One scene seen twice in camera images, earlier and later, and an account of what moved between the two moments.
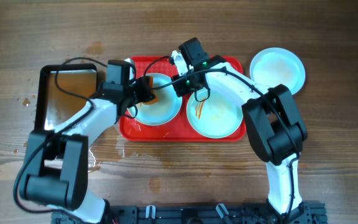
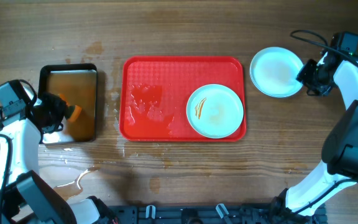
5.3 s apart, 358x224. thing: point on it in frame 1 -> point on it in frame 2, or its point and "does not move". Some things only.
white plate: (219, 116) does not move
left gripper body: (139, 91) -> (53, 110)
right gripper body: (184, 84) -> (316, 79)
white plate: (276, 66) does not move
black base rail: (312, 212) does not move
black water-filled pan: (53, 106) does not move
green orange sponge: (151, 89) -> (73, 112)
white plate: (168, 106) -> (276, 78)
